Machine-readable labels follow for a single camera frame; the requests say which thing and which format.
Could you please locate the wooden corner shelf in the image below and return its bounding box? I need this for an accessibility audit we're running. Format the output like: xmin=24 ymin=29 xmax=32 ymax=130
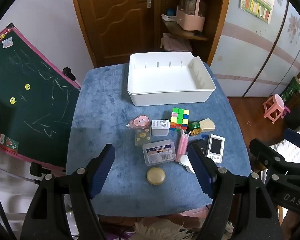
xmin=160 ymin=0 xmax=233 ymax=67

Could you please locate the pale sliding wardrobe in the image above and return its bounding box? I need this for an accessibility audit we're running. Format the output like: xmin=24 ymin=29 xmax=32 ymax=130
xmin=210 ymin=0 xmax=300 ymax=98

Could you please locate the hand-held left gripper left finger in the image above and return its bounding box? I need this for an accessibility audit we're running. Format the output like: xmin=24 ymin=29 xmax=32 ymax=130
xmin=20 ymin=144 xmax=115 ymax=240

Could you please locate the white charger plug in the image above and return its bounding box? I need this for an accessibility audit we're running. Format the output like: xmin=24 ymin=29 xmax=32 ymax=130
xmin=151 ymin=119 xmax=170 ymax=136

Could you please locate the pink correction tape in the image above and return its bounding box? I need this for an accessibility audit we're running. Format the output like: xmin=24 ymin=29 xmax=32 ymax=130
xmin=126 ymin=115 xmax=150 ymax=130

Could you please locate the pink plastic stool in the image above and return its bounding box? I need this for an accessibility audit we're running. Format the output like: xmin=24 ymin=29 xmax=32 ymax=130
xmin=263 ymin=94 xmax=290 ymax=125

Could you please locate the green gold pencil sharpener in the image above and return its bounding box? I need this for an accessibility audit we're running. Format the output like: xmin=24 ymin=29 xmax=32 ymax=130
xmin=188 ymin=120 xmax=202 ymax=137

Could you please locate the clear labelled plastic box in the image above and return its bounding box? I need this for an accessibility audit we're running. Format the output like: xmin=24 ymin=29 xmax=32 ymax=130
xmin=142 ymin=139 xmax=177 ymax=166

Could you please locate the beige plastic piece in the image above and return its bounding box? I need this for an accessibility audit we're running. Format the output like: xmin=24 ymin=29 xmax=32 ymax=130
xmin=199 ymin=118 xmax=215 ymax=132

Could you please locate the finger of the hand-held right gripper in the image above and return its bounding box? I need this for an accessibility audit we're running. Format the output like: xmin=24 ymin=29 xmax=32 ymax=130
xmin=284 ymin=128 xmax=300 ymax=153
xmin=249 ymin=138 xmax=287 ymax=173

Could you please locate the black small case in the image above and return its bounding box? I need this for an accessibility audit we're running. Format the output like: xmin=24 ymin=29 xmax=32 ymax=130
xmin=190 ymin=139 xmax=208 ymax=155

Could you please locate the white crumpled packet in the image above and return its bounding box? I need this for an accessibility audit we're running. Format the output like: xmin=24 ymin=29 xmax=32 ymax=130
xmin=162 ymin=14 xmax=178 ymax=23

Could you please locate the folded pink cloth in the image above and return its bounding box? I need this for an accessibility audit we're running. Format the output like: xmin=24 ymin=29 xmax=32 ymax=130
xmin=160 ymin=33 xmax=193 ymax=53

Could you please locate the black easel knob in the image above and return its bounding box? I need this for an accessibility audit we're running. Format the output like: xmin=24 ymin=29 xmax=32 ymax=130
xmin=62 ymin=67 xmax=76 ymax=81

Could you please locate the colourful puzzle cube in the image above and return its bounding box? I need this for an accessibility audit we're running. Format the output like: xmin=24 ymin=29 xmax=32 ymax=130
xmin=169 ymin=107 xmax=190 ymax=132

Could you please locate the clear sticker packet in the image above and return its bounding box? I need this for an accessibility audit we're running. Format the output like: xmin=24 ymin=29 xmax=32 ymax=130
xmin=135 ymin=126 xmax=151 ymax=147

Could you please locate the green printed bag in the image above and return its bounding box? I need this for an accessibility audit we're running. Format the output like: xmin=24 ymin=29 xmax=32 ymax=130
xmin=280 ymin=76 xmax=300 ymax=103

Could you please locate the white plastic storage bin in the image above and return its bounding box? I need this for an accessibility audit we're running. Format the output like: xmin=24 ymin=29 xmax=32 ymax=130
xmin=127 ymin=52 xmax=216 ymax=107

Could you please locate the cream shaggy rug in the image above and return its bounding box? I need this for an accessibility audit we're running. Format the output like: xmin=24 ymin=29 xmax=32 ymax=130
xmin=135 ymin=216 xmax=234 ymax=240

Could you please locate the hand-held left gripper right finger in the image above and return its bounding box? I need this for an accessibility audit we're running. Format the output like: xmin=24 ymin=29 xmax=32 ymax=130
xmin=187 ymin=144 xmax=283 ymax=240

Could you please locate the pink handled basket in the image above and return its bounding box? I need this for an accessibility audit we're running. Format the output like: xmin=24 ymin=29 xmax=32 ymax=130
xmin=176 ymin=0 xmax=206 ymax=32

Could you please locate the wall poster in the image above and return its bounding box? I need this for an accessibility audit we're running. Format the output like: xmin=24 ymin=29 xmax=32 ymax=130
xmin=239 ymin=0 xmax=275 ymax=25

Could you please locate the green chalkboard pink frame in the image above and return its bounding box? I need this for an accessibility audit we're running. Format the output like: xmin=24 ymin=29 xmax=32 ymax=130
xmin=0 ymin=24 xmax=82 ymax=167

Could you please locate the red green card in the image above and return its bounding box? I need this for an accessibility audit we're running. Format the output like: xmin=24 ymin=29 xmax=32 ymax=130
xmin=4 ymin=137 xmax=19 ymax=153

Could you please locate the white handheld game console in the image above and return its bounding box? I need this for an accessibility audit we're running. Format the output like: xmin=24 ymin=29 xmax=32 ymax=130
xmin=206 ymin=134 xmax=225 ymax=164

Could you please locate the brown wooden door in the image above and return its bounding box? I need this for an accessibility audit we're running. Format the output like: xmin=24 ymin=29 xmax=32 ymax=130
xmin=70 ymin=0 xmax=163 ymax=68

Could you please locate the gold round compact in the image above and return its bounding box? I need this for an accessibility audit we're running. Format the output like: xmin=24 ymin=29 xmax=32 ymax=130
xmin=147 ymin=167 xmax=166 ymax=186

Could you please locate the blue fuzzy mat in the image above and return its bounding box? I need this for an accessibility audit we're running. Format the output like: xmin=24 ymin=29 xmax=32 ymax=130
xmin=66 ymin=64 xmax=252 ymax=217

